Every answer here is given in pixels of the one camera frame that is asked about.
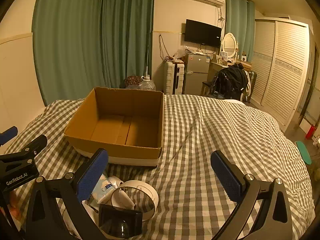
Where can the clear plastic bag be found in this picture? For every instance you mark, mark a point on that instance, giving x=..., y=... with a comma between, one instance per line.
x=183, y=51

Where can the white louvred wardrobe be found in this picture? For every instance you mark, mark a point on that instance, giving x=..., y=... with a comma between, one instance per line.
x=282, y=67

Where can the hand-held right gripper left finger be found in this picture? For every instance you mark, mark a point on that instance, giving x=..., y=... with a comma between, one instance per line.
x=91, y=177

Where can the dark green suitcase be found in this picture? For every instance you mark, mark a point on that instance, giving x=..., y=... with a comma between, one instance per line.
x=252, y=85

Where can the grey checked bed sheet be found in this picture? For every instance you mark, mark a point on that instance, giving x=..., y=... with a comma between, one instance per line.
x=200, y=142

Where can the green board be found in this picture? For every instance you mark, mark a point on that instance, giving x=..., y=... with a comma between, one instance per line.
x=303, y=152

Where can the wooden dressing table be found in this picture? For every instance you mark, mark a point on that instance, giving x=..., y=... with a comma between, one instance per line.
x=215, y=67

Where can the black wall television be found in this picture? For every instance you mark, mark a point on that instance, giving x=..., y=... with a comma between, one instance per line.
x=202, y=32

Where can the white tissue pack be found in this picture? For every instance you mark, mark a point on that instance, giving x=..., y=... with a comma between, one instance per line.
x=105, y=190

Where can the black clothes pile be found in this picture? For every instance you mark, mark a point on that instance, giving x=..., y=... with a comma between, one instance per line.
x=231, y=80

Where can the red fire extinguisher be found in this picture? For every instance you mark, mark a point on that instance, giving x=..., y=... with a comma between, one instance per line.
x=310, y=131

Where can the white oval mirror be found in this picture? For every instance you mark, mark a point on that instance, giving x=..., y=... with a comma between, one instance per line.
x=229, y=43

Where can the clear water jug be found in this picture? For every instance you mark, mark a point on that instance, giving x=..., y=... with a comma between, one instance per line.
x=148, y=83

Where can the green curtain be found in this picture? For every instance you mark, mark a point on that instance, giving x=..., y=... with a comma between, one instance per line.
x=127, y=30
x=240, y=17
x=67, y=42

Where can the wooden chair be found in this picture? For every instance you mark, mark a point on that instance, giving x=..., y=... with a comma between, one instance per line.
x=206, y=85

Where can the black glossy object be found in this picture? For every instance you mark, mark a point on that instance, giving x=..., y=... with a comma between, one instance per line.
x=120, y=217

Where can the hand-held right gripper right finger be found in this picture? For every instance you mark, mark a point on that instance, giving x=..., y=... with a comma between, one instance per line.
x=226, y=177

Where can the floral fabric bag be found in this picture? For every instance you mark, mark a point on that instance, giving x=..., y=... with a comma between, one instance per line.
x=132, y=81

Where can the cardboard box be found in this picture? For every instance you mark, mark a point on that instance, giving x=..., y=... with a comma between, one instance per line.
x=125, y=100

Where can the white suitcase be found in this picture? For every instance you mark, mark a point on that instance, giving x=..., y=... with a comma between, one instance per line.
x=173, y=77

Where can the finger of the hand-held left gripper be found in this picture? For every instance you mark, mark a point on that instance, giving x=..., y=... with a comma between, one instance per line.
x=8, y=133
x=30, y=148

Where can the silver small fridge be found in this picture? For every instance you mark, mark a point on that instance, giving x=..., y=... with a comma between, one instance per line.
x=196, y=72

